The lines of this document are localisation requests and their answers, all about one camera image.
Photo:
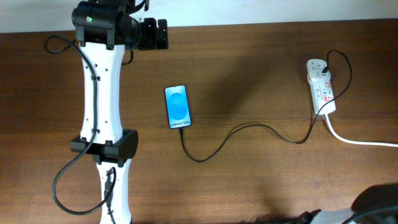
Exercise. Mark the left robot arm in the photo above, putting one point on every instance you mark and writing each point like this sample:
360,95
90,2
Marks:
105,30

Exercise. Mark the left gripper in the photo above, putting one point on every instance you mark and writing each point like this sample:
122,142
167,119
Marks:
151,42

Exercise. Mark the white USB charger plug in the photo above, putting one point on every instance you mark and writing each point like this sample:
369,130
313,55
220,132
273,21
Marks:
317,76

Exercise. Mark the blue Samsung Galaxy smartphone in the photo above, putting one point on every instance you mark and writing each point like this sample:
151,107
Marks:
178,110

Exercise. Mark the white power strip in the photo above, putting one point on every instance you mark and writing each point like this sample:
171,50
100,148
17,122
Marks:
322,93

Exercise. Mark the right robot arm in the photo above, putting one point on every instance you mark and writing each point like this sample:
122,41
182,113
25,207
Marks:
375,205

